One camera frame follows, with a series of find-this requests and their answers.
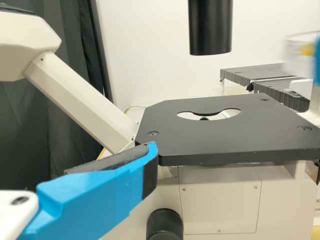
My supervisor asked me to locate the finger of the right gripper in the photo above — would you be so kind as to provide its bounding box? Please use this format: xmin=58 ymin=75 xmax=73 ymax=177
xmin=309 ymin=34 xmax=320 ymax=89

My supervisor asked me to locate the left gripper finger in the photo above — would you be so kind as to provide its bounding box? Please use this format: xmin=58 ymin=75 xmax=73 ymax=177
xmin=21 ymin=141 xmax=159 ymax=240

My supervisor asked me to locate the petri dish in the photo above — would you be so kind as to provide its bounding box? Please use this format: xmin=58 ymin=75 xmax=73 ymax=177
xmin=281 ymin=31 xmax=317 ymax=76

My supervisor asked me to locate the black platform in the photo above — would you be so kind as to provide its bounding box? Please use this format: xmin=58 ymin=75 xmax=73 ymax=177
xmin=251 ymin=79 xmax=311 ymax=114
xmin=219 ymin=63 xmax=302 ymax=88

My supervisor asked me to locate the cream microscope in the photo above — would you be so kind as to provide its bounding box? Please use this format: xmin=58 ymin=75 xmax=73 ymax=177
xmin=0 ymin=0 xmax=320 ymax=240

